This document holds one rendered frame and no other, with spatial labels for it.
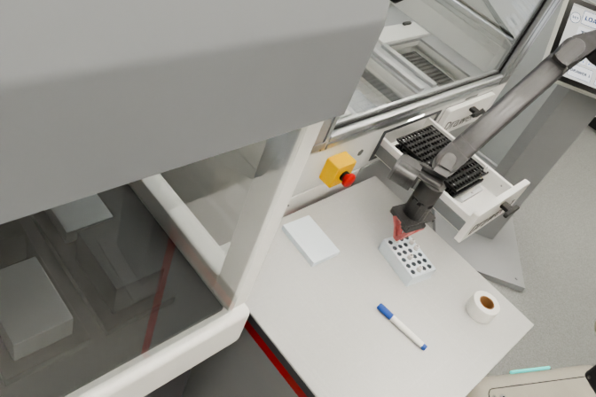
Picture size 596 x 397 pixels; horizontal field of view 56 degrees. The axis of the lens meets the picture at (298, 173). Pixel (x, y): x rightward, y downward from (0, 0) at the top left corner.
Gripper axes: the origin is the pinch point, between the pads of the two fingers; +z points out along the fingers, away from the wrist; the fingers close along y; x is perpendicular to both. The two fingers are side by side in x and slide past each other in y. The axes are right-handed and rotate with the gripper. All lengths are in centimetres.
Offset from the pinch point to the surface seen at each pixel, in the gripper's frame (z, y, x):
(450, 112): -12, -41, -30
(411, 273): 2.7, 1.2, 9.3
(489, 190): -2.8, -39.5, -4.4
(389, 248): 1.8, 3.1, 1.6
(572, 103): -5, -122, -33
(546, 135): 12, -122, -33
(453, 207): -7.0, -15.9, 0.3
